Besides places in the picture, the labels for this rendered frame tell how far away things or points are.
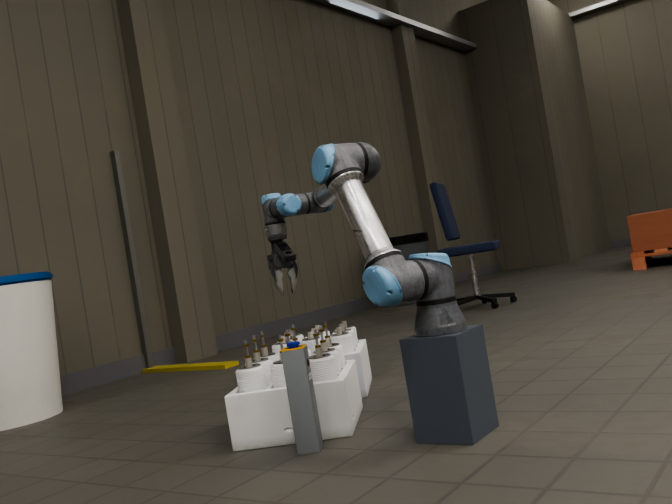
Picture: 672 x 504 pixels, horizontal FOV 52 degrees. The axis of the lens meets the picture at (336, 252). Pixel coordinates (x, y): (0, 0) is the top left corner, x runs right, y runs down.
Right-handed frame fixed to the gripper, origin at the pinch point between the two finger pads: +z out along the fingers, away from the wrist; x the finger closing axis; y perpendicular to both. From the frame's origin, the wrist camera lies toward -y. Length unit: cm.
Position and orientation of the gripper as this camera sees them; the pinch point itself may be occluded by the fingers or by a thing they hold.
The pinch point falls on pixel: (287, 290)
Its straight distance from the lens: 248.8
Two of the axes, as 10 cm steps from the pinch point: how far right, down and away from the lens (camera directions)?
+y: -3.7, 0.7, 9.3
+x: -9.2, 1.5, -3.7
